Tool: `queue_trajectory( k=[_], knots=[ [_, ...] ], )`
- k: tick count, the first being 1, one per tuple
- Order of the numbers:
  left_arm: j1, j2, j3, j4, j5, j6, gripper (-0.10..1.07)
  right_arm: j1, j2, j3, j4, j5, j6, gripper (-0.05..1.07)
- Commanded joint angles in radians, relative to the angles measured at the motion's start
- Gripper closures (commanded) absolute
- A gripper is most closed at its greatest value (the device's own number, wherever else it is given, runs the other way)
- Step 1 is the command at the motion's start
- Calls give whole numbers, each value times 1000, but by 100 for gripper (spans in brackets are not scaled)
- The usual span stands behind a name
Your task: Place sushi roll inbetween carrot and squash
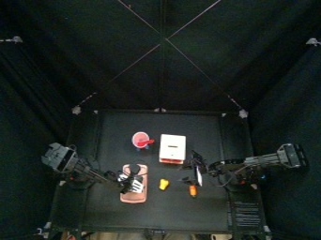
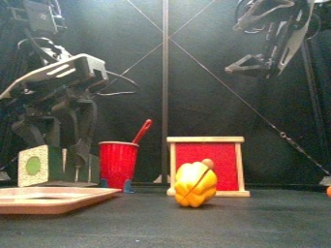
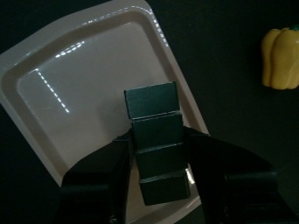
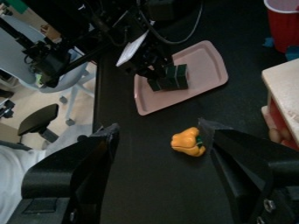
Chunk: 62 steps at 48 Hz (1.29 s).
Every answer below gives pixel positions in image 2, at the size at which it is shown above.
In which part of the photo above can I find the green toy sushi roll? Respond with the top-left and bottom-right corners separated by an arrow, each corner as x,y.
18,143 -> 103,188

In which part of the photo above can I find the red plastic cup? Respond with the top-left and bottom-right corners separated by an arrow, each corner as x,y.
99,140 -> 142,191

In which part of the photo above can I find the wooden tray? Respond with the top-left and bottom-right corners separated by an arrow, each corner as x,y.
0,186 -> 125,216

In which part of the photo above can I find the wooden box with red panel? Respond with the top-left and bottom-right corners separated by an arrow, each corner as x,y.
166,136 -> 253,199

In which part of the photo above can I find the yellow bell pepper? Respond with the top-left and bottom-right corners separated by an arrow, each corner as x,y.
174,158 -> 219,208

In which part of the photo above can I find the steel wire with turnbuckle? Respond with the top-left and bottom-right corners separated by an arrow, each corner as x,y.
119,0 -> 218,78
126,0 -> 331,177

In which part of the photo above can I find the red spoon handle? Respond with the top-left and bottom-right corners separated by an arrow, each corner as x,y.
131,118 -> 154,145

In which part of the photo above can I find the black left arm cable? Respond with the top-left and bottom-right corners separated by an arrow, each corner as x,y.
93,69 -> 143,98

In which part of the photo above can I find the grey metal frame pole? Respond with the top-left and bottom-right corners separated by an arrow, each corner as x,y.
153,0 -> 175,185

